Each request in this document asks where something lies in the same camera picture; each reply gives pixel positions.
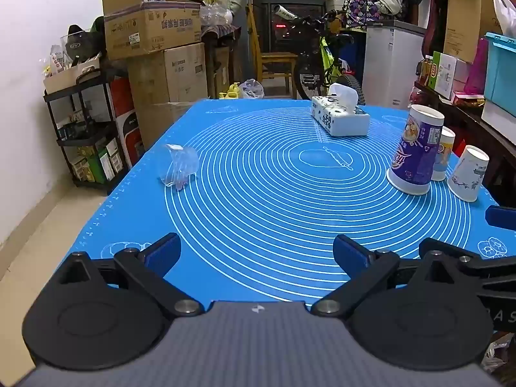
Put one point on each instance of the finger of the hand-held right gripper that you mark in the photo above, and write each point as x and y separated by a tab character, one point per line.
492	267
502	217

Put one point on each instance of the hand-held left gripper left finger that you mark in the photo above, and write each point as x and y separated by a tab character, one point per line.
163	256

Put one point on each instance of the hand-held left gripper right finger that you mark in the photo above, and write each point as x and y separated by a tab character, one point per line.
350	254

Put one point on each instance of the clear plastic cup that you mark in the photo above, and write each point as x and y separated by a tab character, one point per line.
181	165

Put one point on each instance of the white printed paper cup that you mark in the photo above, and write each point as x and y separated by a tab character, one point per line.
467	177

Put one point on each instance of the small yellow blue paper cup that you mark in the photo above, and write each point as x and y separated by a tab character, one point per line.
444	157

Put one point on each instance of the large purple paper cup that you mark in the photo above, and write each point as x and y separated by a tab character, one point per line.
413	157

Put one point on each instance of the crumpled plastic bag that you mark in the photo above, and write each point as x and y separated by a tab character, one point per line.
500	354

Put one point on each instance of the dark wooden side table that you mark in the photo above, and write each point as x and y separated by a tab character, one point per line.
483	129

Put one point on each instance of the blue silicone baking mat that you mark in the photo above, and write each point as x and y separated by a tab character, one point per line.
262	209

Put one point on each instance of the white printed tissue box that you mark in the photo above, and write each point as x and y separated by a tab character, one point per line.
342	123

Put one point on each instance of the large brown cardboard box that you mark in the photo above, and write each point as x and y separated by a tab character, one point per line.
161	123

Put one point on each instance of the black metal shelf rack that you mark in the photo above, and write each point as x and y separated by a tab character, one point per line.
86	141

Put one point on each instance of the red and white appliance box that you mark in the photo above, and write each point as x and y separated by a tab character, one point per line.
125	121

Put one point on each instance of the turquoise plastic storage bin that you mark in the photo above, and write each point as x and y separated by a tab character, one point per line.
502	70

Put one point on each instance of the pink translucent bag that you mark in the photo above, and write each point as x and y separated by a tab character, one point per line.
477	68

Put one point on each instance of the white and green carton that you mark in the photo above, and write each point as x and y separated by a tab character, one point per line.
443	74

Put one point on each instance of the drink bottle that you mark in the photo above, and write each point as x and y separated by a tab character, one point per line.
425	70

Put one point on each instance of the yellow toy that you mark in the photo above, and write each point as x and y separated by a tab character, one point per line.
229	92

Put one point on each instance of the plain brown cardboard box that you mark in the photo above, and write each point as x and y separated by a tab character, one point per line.
173	72

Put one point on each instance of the clear plastic bag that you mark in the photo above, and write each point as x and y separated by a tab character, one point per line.
252	88

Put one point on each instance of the white chest freezer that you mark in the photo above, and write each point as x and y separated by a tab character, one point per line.
389	64

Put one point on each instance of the tall flat cardboard box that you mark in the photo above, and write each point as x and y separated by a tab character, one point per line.
469	20

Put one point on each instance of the green and black bicycle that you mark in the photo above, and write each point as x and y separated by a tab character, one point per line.
322	54

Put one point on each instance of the shallow cardboard tray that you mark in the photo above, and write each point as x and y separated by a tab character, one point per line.
68	75

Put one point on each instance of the white plastic bag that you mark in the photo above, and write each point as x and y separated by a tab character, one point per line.
506	12

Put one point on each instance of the wooden chair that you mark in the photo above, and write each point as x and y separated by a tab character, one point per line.
276	58

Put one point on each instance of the open printed cardboard box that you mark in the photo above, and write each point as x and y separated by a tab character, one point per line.
153	28

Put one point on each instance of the black helmet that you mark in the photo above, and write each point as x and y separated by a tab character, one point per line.
82	42

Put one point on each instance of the purple floral bag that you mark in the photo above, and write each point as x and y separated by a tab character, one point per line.
363	6

